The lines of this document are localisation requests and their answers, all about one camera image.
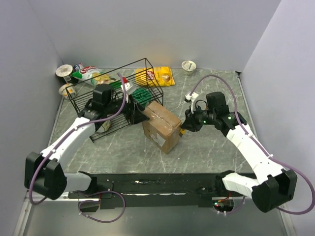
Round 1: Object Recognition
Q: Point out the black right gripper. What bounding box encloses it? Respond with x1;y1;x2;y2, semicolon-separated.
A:
181;104;216;132

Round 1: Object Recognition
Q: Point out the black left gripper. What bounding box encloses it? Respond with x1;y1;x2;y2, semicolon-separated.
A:
105;92;150;125

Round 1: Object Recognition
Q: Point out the brown cardboard express box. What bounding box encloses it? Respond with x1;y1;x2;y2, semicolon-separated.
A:
142;101;181;154

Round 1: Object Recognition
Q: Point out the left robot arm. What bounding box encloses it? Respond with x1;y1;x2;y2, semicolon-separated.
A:
25;82;146;201

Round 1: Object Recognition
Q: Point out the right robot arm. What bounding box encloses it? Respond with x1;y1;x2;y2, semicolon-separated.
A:
181;92;297;212

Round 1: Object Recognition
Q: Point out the green wrapped round package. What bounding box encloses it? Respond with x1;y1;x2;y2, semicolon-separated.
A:
109;81;152;106

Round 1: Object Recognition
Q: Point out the white green bowl container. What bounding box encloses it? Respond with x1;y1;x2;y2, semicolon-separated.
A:
96;120;111;133

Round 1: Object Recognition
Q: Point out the yellow chips bag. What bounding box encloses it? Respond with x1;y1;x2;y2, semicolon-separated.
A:
135;66;175;87

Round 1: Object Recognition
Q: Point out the white yogurt cup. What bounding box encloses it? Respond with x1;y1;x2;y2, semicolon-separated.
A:
181;60;196;75

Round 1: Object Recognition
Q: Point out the green white cassava chips bag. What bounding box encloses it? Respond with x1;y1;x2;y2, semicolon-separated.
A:
71;66;116;87

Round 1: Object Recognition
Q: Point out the blue white small can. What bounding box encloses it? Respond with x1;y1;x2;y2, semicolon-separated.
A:
73;63;84;71

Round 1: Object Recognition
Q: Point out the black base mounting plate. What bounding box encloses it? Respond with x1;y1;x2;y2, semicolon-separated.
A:
68;173;241;209

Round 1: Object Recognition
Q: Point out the white yellow noodle cup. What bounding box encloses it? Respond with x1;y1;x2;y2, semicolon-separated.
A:
59;83;77;100

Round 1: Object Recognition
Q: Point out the white cup brown lid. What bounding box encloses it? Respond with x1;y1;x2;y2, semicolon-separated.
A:
56;64;73;83

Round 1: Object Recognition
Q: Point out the black wire rack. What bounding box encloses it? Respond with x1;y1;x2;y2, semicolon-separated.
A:
70;58;163;142

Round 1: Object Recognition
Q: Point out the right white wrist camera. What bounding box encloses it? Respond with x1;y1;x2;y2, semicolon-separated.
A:
184;92;199;114

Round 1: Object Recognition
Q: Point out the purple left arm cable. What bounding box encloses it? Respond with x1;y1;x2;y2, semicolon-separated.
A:
29;72;127;223

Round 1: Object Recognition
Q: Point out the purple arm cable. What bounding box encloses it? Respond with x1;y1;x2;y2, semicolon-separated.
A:
190;74;315;215
29;72;127;223

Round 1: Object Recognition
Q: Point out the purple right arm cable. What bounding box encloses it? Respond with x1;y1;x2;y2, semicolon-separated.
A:
190;74;315;215

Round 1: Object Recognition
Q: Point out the aluminium rail frame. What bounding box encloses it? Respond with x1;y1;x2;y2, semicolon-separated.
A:
23;191;285;202

